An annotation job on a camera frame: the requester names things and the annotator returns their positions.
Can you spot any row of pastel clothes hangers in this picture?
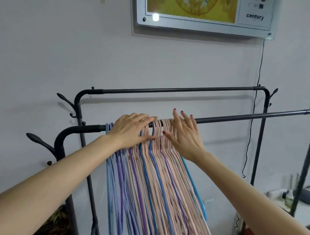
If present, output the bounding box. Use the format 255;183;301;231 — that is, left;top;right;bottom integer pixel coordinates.
105;118;212;235

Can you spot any person's right hand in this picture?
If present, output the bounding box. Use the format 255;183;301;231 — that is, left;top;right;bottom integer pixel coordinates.
162;108;207;163

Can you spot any dark patterned bag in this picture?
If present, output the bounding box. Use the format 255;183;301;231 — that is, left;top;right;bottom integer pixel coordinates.
33;204;72;235

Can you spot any black metal clothes rack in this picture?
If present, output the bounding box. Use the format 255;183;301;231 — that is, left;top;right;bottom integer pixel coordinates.
26;86;310;235

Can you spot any green glass bottle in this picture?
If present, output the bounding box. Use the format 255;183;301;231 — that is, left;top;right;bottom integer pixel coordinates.
284;190;294;209

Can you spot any black metal pole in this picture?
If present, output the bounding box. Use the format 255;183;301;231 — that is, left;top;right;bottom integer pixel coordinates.
290;143;310;217

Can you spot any silver framed wall panel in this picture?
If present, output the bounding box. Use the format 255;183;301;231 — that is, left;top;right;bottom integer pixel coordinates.
132;0;283;41

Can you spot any black power cable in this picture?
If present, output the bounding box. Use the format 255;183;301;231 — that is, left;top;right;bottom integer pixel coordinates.
242;39;266;179

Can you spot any person's left hand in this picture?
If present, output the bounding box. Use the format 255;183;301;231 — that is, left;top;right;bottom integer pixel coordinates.
108;112;158;151

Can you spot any person's left forearm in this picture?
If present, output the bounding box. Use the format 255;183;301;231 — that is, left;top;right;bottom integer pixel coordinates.
0;134;125;235

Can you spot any person's right forearm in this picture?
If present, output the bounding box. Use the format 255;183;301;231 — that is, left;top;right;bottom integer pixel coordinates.
191;151;310;235

